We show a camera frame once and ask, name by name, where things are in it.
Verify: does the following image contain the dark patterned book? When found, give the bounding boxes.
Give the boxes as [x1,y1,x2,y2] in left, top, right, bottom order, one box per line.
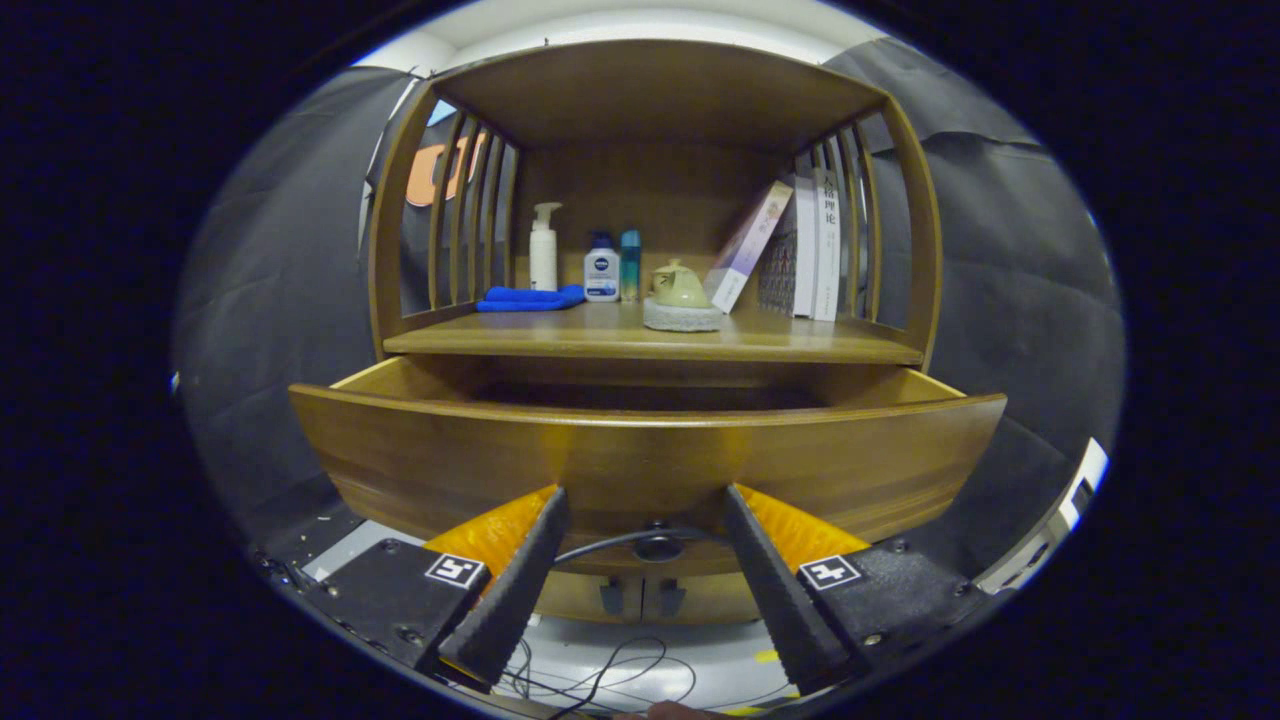
[757,230,798,316]

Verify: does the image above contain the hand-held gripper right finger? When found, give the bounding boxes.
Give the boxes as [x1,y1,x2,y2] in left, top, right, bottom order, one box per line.
[723,483,1001,694]

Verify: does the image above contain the purple white book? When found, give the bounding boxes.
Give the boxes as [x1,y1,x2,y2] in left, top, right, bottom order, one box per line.
[705,180,794,315]

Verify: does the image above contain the plain white book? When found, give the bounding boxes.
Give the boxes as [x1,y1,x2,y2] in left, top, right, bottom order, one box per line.
[792,172,819,319]

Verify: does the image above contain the brown wooden drawer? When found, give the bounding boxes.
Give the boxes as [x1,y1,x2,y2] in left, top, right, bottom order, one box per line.
[288,355,1009,579]

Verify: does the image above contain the blue folded cloth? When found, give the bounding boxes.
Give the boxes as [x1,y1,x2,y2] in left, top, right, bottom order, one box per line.
[475,284,586,313]

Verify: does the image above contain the brown wooden cabinet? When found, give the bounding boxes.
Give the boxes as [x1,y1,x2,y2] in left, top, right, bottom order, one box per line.
[288,38,1009,626]

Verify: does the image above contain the white panel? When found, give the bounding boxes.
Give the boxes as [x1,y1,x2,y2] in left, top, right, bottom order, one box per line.
[975,437,1111,596]

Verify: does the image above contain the white pump bottle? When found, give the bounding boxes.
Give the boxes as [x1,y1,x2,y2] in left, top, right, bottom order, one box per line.
[529,202,563,293]

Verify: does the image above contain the white lotion bottle blue cap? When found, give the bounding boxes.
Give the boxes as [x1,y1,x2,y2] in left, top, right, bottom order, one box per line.
[584,232,621,303]

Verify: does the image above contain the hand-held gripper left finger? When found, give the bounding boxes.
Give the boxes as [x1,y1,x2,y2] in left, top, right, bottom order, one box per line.
[300,485,571,691]

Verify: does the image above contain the white book black lettering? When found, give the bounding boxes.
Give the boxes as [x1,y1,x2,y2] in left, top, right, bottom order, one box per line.
[813,165,843,323]

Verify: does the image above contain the green teapot with grey base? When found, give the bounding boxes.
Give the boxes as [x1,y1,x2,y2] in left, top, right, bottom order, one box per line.
[642,258,725,333]

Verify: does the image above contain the wooden countertop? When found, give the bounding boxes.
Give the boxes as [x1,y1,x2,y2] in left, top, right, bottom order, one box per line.
[383,300,926,366]

